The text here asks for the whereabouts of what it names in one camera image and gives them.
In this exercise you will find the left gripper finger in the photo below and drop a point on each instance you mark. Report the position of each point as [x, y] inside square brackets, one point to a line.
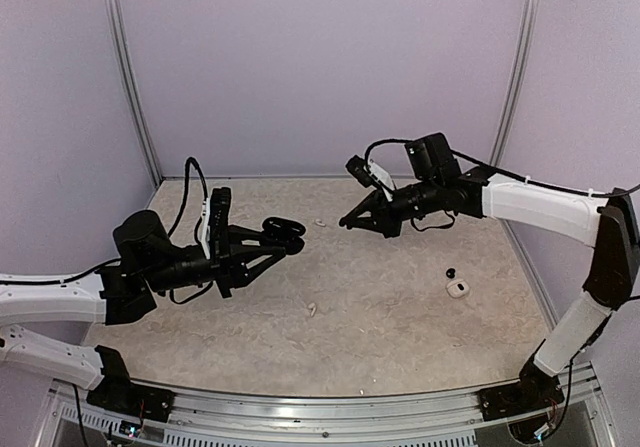
[256, 260]
[238, 234]

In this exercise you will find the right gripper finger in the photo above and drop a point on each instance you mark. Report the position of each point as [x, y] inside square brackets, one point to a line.
[374, 203]
[368, 221]

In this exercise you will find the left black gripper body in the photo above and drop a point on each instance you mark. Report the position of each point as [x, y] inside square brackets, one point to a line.
[223, 272]

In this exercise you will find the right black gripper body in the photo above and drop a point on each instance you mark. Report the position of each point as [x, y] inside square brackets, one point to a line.
[394, 222]

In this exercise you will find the black earbud charging case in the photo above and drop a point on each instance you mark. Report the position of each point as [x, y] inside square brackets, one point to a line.
[285, 233]

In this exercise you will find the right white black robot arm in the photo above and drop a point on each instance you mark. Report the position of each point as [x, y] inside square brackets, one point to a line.
[605, 222]

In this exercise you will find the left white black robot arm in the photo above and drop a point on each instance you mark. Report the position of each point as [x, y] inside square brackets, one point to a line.
[123, 291]

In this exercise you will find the white earbud charging case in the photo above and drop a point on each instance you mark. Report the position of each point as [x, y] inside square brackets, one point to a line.
[457, 288]

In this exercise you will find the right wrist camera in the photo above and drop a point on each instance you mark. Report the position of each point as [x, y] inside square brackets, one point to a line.
[368, 173]

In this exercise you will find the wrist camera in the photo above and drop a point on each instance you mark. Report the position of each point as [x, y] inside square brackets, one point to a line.
[212, 233]
[368, 173]

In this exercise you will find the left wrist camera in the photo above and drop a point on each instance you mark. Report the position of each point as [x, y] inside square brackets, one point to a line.
[212, 233]

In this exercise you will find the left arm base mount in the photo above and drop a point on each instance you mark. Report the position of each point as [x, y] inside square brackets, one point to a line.
[135, 400]

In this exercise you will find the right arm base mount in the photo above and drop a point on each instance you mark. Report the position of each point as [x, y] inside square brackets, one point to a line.
[517, 398]

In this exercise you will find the right aluminium frame post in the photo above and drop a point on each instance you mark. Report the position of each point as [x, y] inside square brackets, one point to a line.
[516, 80]

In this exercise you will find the aluminium frame post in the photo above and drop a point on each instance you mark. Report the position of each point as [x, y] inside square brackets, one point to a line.
[131, 91]
[516, 80]

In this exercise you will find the front aluminium rail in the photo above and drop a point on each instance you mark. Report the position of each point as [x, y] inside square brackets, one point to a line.
[208, 418]

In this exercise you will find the left aluminium frame post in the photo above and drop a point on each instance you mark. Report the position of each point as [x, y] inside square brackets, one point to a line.
[131, 91]

